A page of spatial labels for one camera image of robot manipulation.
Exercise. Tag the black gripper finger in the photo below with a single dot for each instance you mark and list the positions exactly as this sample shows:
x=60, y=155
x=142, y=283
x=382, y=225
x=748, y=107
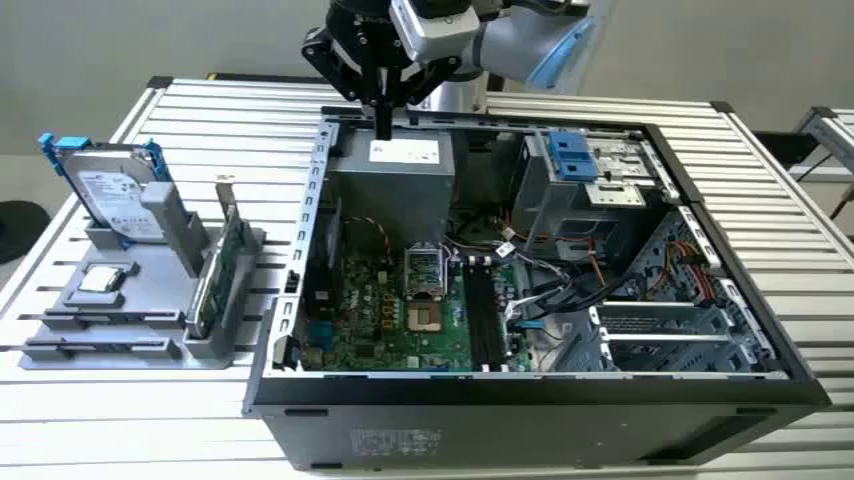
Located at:
x=427, y=80
x=330, y=60

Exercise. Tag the RAM stick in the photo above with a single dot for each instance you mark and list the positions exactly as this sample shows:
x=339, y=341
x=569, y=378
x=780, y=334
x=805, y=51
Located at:
x=100, y=344

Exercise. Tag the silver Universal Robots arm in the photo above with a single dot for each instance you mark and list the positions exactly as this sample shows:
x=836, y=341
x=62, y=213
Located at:
x=507, y=45

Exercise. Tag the black RAM slot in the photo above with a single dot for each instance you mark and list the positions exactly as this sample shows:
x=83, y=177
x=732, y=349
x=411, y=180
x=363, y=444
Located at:
x=482, y=315
x=473, y=315
x=490, y=315

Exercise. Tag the grey power supply unit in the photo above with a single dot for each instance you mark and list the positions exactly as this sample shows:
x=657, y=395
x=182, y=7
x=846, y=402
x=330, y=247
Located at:
x=394, y=200

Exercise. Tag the blue drive bay latch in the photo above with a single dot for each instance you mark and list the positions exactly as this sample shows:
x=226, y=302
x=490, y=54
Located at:
x=570, y=160

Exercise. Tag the grey metal drive cage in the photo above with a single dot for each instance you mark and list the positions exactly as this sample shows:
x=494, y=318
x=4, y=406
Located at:
x=587, y=220

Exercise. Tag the thin metal locking lever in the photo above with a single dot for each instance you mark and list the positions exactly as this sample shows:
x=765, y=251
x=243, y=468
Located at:
x=445, y=275

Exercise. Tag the hard disk in blue carrier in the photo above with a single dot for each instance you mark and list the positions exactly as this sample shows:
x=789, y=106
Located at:
x=107, y=195

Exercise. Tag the Nvidia Quadro graphics card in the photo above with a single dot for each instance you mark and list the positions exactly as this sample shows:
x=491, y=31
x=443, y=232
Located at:
x=216, y=280

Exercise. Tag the CPU socket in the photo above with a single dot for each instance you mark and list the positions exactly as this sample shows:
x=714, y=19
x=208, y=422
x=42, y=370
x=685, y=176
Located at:
x=426, y=316

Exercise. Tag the green motherboard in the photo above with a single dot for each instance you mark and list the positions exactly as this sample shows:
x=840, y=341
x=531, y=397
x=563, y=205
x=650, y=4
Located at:
x=361, y=320

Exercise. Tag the grey parts rack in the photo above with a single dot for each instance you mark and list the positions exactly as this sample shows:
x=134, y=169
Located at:
x=147, y=295

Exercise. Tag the silver CPU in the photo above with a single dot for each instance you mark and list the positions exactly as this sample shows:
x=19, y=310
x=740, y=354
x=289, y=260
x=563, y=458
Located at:
x=102, y=279

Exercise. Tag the black round base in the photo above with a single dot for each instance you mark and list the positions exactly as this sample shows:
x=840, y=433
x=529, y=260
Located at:
x=20, y=230

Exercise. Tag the perforated grey disk bay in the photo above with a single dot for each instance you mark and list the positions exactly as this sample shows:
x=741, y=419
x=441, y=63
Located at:
x=667, y=338

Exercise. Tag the black open PC case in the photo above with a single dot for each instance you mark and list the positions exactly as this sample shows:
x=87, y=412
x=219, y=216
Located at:
x=467, y=430

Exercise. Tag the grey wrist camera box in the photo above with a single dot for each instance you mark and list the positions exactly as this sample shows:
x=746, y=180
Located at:
x=434, y=30

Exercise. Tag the aluminium frame table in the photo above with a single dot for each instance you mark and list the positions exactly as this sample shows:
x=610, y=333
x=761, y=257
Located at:
x=828, y=125

